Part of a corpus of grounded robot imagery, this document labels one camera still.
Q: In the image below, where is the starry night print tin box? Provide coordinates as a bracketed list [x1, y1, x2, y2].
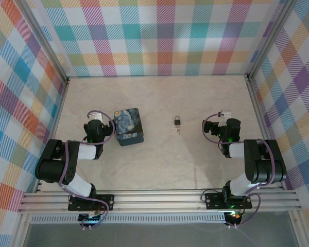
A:
[113, 108, 145, 147]

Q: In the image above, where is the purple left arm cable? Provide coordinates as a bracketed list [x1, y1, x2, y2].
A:
[58, 110, 116, 230]

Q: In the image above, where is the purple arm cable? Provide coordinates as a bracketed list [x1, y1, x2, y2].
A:
[201, 113, 277, 229]
[58, 110, 116, 230]

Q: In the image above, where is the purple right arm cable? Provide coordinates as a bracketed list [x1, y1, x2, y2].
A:
[201, 113, 277, 229]

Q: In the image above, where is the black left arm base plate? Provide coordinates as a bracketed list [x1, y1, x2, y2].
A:
[67, 194, 115, 212]

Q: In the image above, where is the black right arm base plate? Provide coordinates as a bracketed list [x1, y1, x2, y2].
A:
[204, 192, 253, 209]

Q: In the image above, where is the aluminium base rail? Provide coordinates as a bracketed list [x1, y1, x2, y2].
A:
[17, 190, 303, 214]

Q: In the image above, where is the aluminium corner post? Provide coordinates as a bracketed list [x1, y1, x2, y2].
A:
[16, 0, 70, 83]
[246, 0, 296, 82]

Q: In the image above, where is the slotted grey cable duct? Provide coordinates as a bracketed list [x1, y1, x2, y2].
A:
[30, 215, 227, 224]

